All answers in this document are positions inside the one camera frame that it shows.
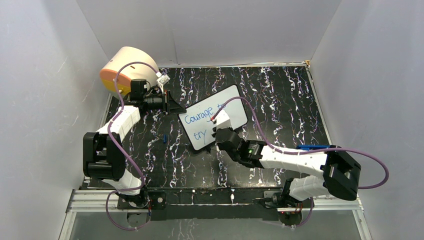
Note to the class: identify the aluminium frame rail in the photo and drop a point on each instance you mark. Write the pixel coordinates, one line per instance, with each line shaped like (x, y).
(95, 201)

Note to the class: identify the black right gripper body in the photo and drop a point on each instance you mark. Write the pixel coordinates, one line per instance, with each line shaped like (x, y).
(234, 157)

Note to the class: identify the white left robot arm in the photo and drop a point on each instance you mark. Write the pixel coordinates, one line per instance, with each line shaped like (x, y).
(103, 156)

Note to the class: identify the small black-framed whiteboard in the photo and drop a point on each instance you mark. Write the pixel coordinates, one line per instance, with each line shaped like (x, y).
(196, 121)

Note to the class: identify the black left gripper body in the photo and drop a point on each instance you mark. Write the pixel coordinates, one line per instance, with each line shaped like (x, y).
(155, 102)

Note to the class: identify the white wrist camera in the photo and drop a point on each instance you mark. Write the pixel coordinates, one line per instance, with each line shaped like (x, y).
(162, 79)
(221, 121)

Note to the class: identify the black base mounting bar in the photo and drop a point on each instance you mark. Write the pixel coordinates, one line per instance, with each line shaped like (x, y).
(264, 203)

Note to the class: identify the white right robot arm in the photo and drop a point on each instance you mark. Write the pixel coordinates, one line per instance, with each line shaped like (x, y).
(328, 172)

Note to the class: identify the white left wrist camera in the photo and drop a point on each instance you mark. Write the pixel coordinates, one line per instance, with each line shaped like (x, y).
(162, 79)

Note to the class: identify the blue whiteboard eraser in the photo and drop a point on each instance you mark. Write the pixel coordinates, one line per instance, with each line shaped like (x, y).
(309, 147)

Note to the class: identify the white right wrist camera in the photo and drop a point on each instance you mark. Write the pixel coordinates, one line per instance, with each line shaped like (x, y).
(221, 121)

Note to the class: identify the beige and orange cylinder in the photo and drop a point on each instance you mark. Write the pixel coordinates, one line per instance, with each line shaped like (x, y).
(133, 64)

